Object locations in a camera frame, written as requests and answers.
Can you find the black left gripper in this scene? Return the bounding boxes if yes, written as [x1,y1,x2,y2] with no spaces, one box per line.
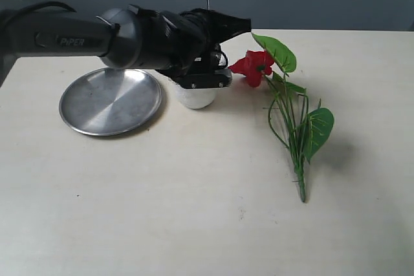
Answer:
[138,7,252,78]

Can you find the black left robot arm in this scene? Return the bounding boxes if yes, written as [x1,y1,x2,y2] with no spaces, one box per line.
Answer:
[1,1,252,89]

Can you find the white plastic flower pot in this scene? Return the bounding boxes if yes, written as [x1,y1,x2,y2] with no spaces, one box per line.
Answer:
[174,82,217,110]

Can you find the red artificial anthurium flower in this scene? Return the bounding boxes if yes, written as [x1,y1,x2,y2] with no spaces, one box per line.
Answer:
[230,33,335,203]

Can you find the round steel plate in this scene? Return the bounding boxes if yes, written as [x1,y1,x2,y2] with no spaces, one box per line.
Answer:
[59,67,164,136]

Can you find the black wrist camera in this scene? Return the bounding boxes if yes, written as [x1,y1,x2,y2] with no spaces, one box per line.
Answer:
[172,50,232,89]

